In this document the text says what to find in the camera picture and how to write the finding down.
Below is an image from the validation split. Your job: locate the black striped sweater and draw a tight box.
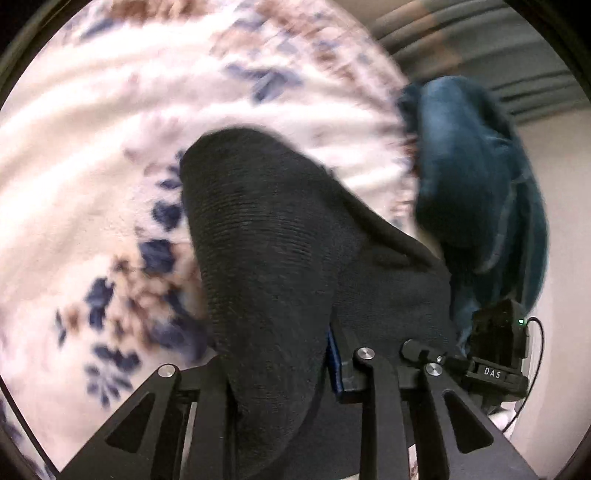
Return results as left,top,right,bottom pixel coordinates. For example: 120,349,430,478
180,128,457,479

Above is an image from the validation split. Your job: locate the teal velvet blanket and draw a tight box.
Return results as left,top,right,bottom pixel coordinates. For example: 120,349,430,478
398,76,549,347

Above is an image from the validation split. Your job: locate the floral bed blanket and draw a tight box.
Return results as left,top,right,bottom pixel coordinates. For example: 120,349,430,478
1,1,415,479

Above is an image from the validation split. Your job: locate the right teal curtain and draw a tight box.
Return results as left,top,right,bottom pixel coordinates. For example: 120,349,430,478
341,0,590,123

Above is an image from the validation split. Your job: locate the black cable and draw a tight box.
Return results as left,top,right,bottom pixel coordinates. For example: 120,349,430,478
500,315,546,434

